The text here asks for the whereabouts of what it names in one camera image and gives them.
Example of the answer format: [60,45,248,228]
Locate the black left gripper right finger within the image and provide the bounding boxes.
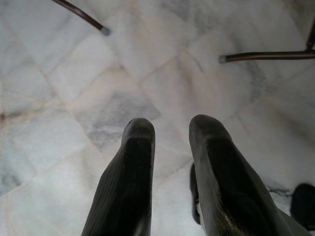
[189,114,311,236]

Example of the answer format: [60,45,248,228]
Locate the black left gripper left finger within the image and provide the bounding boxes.
[80,118,156,236]

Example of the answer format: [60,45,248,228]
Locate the black robot foot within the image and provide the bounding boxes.
[290,183,315,230]

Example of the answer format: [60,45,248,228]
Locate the dark metal table leg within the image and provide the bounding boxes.
[52,0,111,37]
[219,17,315,64]

